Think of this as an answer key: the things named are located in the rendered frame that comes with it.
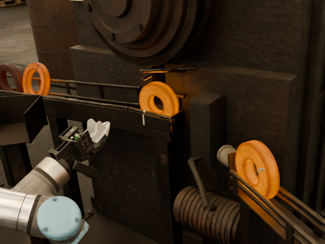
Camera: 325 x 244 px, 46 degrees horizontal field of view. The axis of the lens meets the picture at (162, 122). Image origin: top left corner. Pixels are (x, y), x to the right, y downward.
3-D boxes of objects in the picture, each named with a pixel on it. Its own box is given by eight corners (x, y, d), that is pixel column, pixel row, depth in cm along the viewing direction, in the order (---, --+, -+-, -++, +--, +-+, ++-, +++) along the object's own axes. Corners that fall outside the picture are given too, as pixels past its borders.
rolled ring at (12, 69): (12, 63, 183) (18, 61, 185) (-8, 65, 195) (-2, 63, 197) (24, 99, 189) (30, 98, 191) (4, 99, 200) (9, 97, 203)
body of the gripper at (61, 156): (90, 129, 108) (60, 158, 102) (100, 150, 113) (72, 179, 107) (72, 123, 112) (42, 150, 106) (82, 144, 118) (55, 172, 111)
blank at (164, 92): (143, 77, 138) (137, 79, 136) (179, 85, 130) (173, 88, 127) (144, 115, 145) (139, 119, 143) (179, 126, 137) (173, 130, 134)
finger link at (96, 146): (109, 135, 114) (89, 155, 109) (110, 138, 115) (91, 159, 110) (97, 131, 116) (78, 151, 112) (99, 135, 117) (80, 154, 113)
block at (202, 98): (206, 151, 139) (205, 88, 129) (226, 157, 134) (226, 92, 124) (190, 164, 131) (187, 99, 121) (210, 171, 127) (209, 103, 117)
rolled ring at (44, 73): (19, 68, 188) (25, 68, 191) (24, 105, 187) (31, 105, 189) (41, 57, 177) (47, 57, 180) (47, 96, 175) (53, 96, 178)
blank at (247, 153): (255, 199, 106) (245, 203, 105) (239, 144, 108) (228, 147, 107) (288, 197, 91) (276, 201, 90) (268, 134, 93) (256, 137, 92)
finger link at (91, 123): (103, 110, 116) (82, 130, 111) (110, 125, 120) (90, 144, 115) (96, 108, 118) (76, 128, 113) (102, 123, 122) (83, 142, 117)
